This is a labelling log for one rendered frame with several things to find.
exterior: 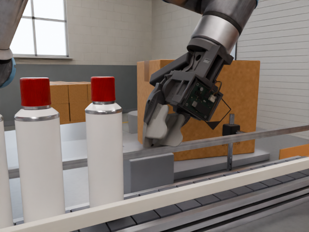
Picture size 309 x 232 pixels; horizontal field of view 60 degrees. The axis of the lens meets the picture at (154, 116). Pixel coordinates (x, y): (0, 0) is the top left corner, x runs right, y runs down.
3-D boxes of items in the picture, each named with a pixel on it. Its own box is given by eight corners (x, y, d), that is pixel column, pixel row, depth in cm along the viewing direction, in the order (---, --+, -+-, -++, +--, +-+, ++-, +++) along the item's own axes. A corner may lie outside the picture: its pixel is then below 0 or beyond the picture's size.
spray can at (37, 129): (25, 249, 32) (9, 78, 29) (24, 227, 37) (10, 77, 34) (69, 237, 35) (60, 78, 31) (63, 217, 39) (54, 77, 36)
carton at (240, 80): (159, 163, 71) (159, 59, 66) (137, 140, 93) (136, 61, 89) (254, 152, 80) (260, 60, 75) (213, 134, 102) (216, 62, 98)
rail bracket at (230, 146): (242, 192, 59) (246, 118, 56) (219, 180, 65) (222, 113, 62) (252, 189, 60) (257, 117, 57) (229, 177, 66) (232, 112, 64)
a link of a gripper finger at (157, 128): (144, 157, 42) (172, 105, 42) (129, 145, 47) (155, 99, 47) (159, 164, 43) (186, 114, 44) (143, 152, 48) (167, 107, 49)
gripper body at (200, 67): (175, 106, 40) (213, 36, 41) (149, 97, 47) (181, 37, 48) (208, 126, 44) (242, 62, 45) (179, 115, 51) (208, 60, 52)
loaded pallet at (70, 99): (108, 142, 405) (106, 83, 390) (53, 153, 354) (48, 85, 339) (77, 129, 498) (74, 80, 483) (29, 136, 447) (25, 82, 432)
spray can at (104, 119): (94, 226, 37) (88, 77, 34) (86, 209, 42) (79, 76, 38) (129, 217, 40) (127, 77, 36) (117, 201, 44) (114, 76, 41)
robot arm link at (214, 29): (192, 17, 48) (220, 43, 53) (180, 39, 48) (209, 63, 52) (220, 12, 42) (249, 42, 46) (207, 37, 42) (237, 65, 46)
